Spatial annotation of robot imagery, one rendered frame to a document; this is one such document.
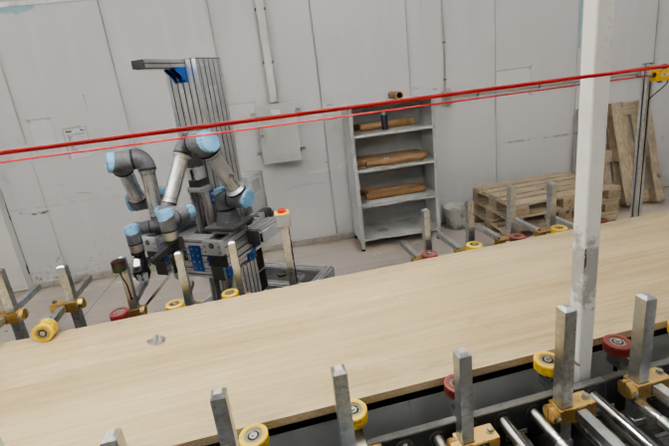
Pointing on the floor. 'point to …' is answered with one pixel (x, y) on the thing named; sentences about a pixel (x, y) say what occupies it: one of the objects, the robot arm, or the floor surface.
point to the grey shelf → (388, 219)
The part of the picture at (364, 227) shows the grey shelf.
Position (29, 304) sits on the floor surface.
